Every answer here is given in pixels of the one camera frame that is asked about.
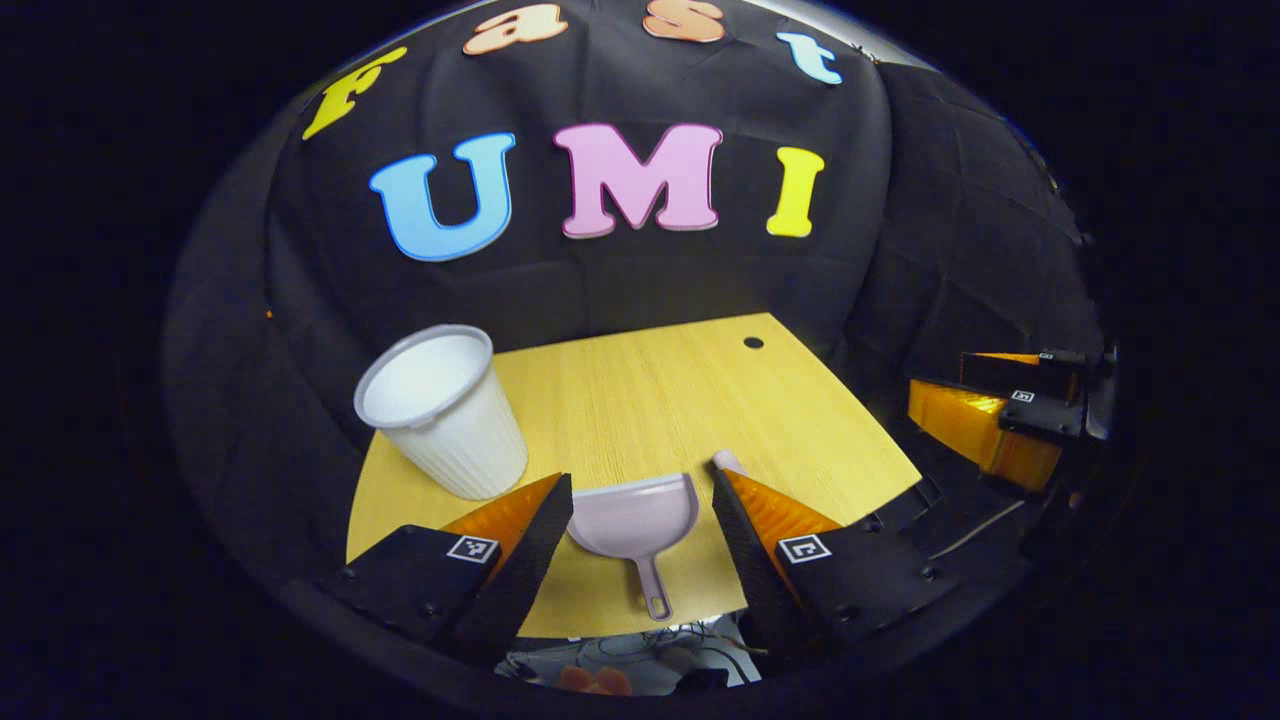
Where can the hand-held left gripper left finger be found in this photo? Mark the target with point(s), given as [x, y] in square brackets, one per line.
[525, 570]

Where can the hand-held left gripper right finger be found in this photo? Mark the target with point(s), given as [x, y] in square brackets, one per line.
[750, 560]

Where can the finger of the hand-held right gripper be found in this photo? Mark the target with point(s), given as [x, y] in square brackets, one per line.
[1010, 375]
[1045, 415]

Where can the small pale pink broom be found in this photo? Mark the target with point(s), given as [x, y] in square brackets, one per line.
[727, 461]

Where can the pale pink dustpan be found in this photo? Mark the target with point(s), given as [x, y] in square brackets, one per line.
[630, 520]

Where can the white ribbed garbage bin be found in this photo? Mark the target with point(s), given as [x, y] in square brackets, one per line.
[450, 430]

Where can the wooden desktop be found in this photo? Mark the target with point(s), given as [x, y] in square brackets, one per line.
[650, 400]

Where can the black backdrop cloth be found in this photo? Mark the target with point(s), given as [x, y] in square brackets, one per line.
[640, 280]

